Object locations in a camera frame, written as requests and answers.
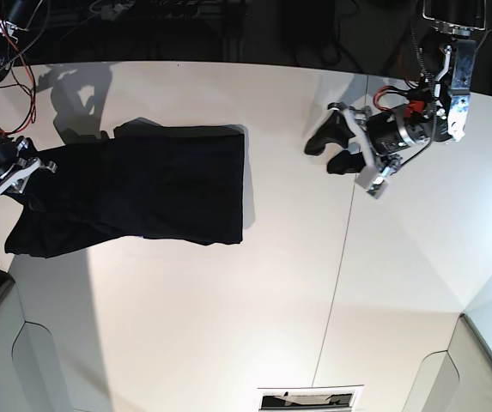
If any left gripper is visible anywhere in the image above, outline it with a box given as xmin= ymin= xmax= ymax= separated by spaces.
xmin=327 ymin=101 xmax=433 ymax=175

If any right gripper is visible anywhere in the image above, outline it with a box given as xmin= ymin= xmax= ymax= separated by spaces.
xmin=0 ymin=136 xmax=58 ymax=194

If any black t-shirt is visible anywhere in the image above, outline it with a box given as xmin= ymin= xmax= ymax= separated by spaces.
xmin=4 ymin=119 xmax=246 ymax=258

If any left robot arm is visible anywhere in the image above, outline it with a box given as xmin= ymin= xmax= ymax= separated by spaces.
xmin=305 ymin=1 xmax=486 ymax=176

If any printed paper sheet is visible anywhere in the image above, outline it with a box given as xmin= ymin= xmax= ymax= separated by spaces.
xmin=258 ymin=385 xmax=364 ymax=412

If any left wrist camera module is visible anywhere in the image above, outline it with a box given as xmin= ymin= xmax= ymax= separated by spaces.
xmin=355 ymin=166 xmax=388 ymax=199

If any left white mount panel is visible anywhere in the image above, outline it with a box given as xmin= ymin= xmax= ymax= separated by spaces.
xmin=0 ymin=282 xmax=73 ymax=411

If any white mount panel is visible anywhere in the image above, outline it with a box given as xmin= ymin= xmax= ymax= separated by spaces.
xmin=0 ymin=282 xmax=73 ymax=411
xmin=403 ymin=314 xmax=492 ymax=411

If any right white mount panel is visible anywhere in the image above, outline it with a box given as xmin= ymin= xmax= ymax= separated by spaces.
xmin=403 ymin=314 xmax=492 ymax=411

